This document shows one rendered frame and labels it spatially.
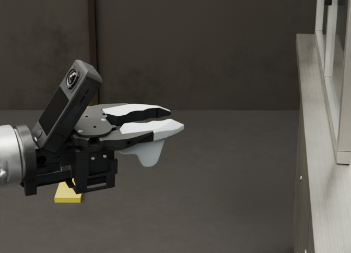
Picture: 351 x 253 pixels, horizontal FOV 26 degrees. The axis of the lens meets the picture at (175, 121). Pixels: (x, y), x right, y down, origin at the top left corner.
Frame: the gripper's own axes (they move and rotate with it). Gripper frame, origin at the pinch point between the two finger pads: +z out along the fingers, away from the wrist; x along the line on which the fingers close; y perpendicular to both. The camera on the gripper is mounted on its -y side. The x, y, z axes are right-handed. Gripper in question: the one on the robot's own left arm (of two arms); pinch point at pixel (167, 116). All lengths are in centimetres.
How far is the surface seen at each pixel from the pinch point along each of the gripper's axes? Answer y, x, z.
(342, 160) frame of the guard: 37, -34, 61
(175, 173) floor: 154, -213, 112
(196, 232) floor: 146, -154, 94
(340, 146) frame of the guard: 34, -35, 60
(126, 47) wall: 127, -318, 127
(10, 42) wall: 129, -349, 64
